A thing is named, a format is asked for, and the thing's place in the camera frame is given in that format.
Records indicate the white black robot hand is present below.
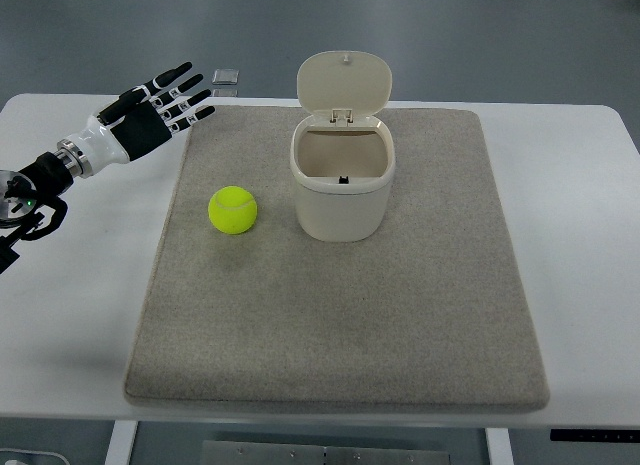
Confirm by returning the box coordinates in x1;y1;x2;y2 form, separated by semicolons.
56;61;216;178

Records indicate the yellow tennis ball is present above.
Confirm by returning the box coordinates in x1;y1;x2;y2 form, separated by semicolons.
207;186;258;235

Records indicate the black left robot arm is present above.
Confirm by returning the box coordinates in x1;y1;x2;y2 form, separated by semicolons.
1;62;215;271

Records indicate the beige bin with open lid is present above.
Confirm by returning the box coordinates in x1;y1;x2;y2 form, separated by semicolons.
290;51;396;242

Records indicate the white table leg left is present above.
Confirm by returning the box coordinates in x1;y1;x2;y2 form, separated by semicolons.
104;420;138;465

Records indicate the white table leg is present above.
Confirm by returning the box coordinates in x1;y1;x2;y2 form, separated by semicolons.
104;420;138;465
485;428;514;465

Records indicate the grey fabric mat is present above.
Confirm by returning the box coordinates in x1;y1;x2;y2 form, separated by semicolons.
124;106;549;413

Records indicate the white object bottom left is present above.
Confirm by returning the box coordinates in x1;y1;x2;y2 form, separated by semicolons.
1;449;70;465

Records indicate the white table leg right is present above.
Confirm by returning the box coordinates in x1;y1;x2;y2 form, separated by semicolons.
485;428;514;465

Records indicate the black table control panel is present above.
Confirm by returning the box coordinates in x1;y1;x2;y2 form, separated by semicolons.
549;429;640;444

